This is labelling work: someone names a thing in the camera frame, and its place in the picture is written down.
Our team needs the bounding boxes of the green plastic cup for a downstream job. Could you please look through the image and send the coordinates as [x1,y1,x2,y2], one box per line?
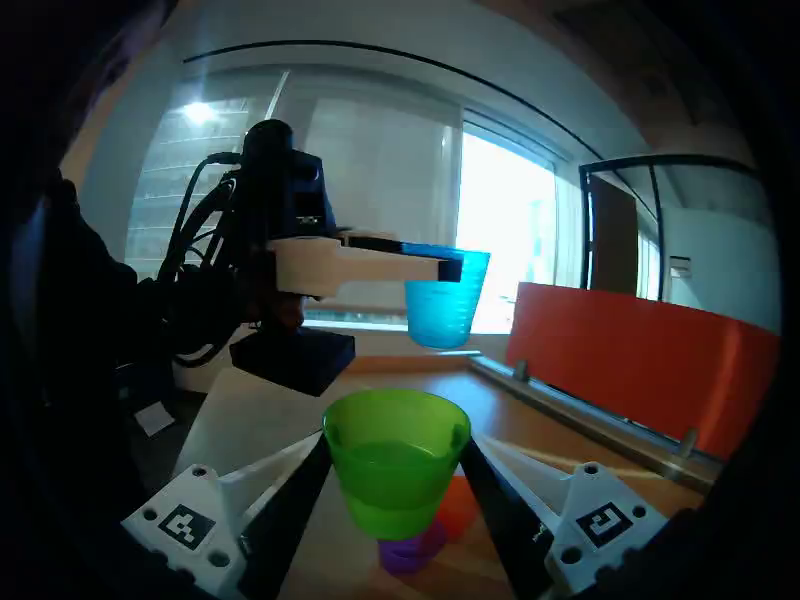
[321,388,473,541]

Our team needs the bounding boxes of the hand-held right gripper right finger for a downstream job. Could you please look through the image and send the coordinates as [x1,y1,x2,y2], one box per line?
[457,432,670,600]

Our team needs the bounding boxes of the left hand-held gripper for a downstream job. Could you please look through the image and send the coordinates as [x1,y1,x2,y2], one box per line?
[228,119,467,398]

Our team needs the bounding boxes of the orange plastic cup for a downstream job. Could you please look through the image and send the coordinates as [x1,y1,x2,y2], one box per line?
[436,476,481,541]

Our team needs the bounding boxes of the blue plastic cup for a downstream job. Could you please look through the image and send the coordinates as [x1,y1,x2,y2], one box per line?
[402,243,493,351]

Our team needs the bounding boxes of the black cable bundle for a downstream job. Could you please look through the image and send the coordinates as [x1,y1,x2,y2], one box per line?
[156,151,251,370]

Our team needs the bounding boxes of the purple plastic cup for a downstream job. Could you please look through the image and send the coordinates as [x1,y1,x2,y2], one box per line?
[376,518,449,576]

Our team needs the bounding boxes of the red desk screen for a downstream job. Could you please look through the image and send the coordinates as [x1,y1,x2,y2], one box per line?
[468,281,784,496]

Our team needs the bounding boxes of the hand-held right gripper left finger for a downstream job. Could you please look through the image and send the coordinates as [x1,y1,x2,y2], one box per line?
[120,431,334,600]

